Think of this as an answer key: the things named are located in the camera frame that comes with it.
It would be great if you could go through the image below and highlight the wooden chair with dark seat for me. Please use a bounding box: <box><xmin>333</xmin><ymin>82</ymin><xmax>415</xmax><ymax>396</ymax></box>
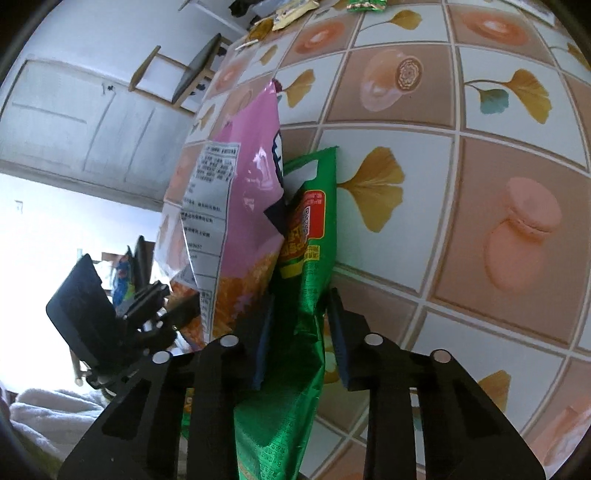
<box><xmin>129</xmin><ymin>33</ymin><xmax>232</xmax><ymax>114</ymax></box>

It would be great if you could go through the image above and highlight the patterned tablecloth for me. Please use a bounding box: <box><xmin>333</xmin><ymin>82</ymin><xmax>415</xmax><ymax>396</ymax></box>
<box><xmin>154</xmin><ymin>0</ymin><xmax>591</xmax><ymax>480</ymax></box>

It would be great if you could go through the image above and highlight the yellow and white packet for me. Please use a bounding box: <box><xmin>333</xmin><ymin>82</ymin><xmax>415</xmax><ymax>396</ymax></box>
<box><xmin>272</xmin><ymin>0</ymin><xmax>319</xmax><ymax>31</ymax></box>

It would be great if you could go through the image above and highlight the small yellow packet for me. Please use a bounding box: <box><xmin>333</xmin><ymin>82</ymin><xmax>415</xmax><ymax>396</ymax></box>
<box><xmin>249</xmin><ymin>18</ymin><xmax>275</xmax><ymax>40</ymax></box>

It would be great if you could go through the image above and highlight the green snack bag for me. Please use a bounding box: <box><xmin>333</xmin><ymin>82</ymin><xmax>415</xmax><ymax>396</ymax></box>
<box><xmin>180</xmin><ymin>147</ymin><xmax>340</xmax><ymax>480</ymax></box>

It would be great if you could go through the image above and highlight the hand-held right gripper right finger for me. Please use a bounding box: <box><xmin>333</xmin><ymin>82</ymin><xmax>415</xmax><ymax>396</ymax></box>
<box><xmin>328</xmin><ymin>288</ymin><xmax>546</xmax><ymax>480</ymax></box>

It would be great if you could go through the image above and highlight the small green packet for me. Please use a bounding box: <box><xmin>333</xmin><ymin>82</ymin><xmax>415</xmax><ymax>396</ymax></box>
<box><xmin>346</xmin><ymin>0</ymin><xmax>389</xmax><ymax>14</ymax></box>

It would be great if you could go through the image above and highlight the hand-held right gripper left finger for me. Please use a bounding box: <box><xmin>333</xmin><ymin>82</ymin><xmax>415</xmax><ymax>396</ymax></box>
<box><xmin>58</xmin><ymin>292</ymin><xmax>277</xmax><ymax>480</ymax></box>

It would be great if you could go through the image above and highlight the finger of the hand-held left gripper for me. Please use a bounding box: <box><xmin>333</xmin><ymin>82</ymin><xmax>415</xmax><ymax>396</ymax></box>
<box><xmin>154</xmin><ymin>292</ymin><xmax>202</xmax><ymax>332</ymax></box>
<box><xmin>122</xmin><ymin>281</ymin><xmax>171</xmax><ymax>325</ymax></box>

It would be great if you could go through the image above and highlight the white fluffy robe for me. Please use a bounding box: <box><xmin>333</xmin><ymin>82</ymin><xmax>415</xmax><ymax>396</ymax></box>
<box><xmin>9</xmin><ymin>388</ymin><xmax>112</xmax><ymax>462</ymax></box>

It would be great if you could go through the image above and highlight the pink snack bag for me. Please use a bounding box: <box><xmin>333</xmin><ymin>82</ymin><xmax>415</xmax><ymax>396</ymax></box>
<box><xmin>154</xmin><ymin>78</ymin><xmax>287</xmax><ymax>352</ymax></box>

